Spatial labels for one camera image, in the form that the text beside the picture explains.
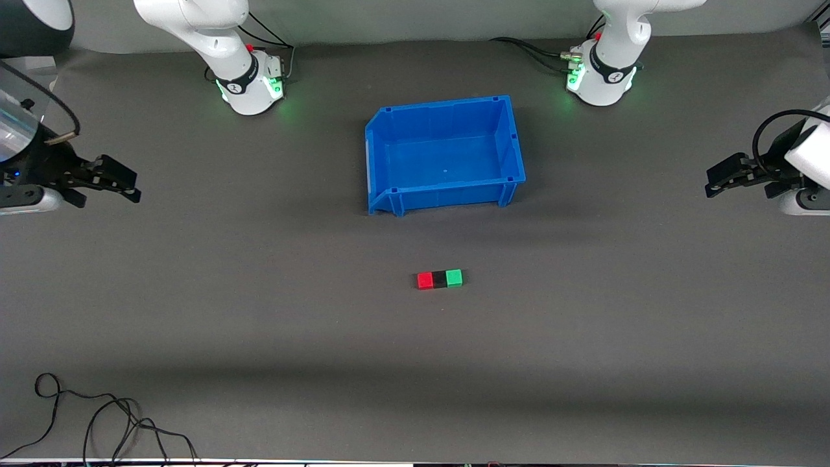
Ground blue plastic storage bin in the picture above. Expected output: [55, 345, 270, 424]
[364, 95, 527, 217]

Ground thin black table cable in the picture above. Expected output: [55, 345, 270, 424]
[0, 372, 198, 465]

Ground black left arm base cables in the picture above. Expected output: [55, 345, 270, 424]
[489, 13, 607, 75]

